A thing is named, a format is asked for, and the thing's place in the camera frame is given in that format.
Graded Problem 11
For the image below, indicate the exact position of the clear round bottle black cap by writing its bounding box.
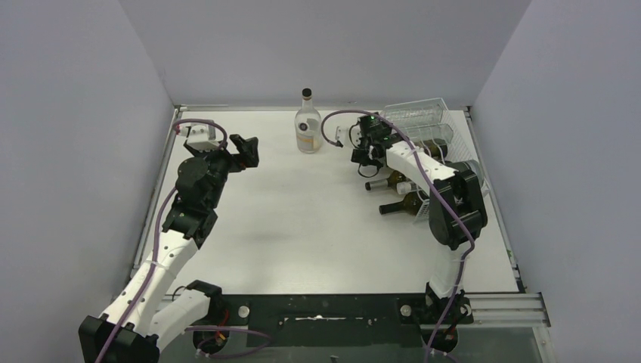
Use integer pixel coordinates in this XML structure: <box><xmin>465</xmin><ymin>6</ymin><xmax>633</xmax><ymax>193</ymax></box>
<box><xmin>294</xmin><ymin>88</ymin><xmax>323</xmax><ymax>154</ymax></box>

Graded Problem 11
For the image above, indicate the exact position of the dark green wine bottle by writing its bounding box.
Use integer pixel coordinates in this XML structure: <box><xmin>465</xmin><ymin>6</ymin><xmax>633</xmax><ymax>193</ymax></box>
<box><xmin>419</xmin><ymin>138</ymin><xmax>448</xmax><ymax>161</ymax></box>

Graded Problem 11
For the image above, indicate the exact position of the clear square glass bottle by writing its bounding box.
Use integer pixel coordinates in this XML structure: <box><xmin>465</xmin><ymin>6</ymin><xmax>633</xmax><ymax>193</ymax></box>
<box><xmin>382</xmin><ymin>102</ymin><xmax>444</xmax><ymax>128</ymax></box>

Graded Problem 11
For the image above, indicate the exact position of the clear tall glass bottle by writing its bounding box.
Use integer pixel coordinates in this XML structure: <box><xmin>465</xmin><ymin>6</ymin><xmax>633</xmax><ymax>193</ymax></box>
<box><xmin>401</xmin><ymin>123</ymin><xmax>454</xmax><ymax>146</ymax></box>

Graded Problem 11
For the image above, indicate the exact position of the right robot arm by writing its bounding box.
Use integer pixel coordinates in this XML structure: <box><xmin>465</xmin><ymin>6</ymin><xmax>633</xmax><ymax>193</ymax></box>
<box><xmin>352</xmin><ymin>111</ymin><xmax>488</xmax><ymax>301</ymax></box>

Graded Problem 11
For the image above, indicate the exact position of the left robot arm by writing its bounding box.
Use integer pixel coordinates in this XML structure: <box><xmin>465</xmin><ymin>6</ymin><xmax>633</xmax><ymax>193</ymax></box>
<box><xmin>79</xmin><ymin>134</ymin><xmax>259</xmax><ymax>362</ymax></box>

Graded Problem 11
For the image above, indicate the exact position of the olive wine bottle black cap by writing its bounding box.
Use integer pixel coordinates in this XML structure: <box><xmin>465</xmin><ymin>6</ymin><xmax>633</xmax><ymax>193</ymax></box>
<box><xmin>364</xmin><ymin>170</ymin><xmax>407</xmax><ymax>191</ymax></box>

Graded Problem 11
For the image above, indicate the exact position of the green wine bottle lowest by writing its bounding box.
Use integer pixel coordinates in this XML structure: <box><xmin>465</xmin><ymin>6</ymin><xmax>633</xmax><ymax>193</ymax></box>
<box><xmin>379</xmin><ymin>191</ymin><xmax>423</xmax><ymax>216</ymax></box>

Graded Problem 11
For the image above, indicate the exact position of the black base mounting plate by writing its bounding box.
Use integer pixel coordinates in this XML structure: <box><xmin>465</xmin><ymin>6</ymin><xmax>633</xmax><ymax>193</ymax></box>
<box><xmin>170</xmin><ymin>279</ymin><xmax>477</xmax><ymax>359</ymax></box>

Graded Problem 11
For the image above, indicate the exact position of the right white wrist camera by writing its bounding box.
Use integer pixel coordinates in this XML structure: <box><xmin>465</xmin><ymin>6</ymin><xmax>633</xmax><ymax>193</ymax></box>
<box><xmin>335</xmin><ymin>125</ymin><xmax>361</xmax><ymax>148</ymax></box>

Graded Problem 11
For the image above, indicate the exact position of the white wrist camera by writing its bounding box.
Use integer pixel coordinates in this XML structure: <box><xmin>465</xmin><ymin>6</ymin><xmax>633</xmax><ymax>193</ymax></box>
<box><xmin>179</xmin><ymin>123</ymin><xmax>219</xmax><ymax>151</ymax></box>
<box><xmin>335</xmin><ymin>125</ymin><xmax>361</xmax><ymax>148</ymax></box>

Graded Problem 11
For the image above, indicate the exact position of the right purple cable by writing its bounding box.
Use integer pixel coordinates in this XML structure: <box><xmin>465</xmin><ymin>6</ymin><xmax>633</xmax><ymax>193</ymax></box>
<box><xmin>320</xmin><ymin>110</ymin><xmax>477</xmax><ymax>363</ymax></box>

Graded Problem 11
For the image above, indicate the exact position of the purple cable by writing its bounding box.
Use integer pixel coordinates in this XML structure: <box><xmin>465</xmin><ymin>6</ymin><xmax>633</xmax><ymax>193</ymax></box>
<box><xmin>93</xmin><ymin>118</ymin><xmax>229</xmax><ymax>363</ymax></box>
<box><xmin>320</xmin><ymin>110</ymin><xmax>477</xmax><ymax>363</ymax></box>

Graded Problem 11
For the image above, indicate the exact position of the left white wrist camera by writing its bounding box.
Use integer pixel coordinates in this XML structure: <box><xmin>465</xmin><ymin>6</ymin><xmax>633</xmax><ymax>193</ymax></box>
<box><xmin>179</xmin><ymin>123</ymin><xmax>219</xmax><ymax>151</ymax></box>

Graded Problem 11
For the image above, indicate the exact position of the white wire wine rack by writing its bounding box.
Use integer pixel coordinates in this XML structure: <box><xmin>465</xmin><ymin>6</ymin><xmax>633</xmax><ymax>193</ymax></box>
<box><xmin>368</xmin><ymin>98</ymin><xmax>489</xmax><ymax>220</ymax></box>

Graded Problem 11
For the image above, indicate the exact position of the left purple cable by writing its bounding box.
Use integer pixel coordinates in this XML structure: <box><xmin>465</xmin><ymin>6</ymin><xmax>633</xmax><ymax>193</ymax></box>
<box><xmin>93</xmin><ymin>118</ymin><xmax>229</xmax><ymax>363</ymax></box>

